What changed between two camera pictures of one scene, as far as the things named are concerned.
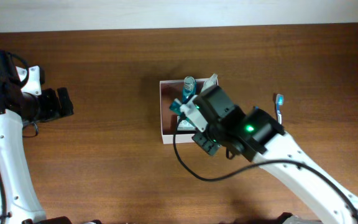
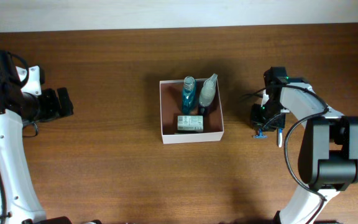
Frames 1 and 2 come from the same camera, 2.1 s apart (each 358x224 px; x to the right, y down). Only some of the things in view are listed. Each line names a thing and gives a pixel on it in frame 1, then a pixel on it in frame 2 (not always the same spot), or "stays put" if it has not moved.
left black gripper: x=51 y=103 stays put
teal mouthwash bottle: x=189 y=88 stays put
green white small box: x=184 y=125 stays put
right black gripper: x=206 y=142 → x=266 y=125
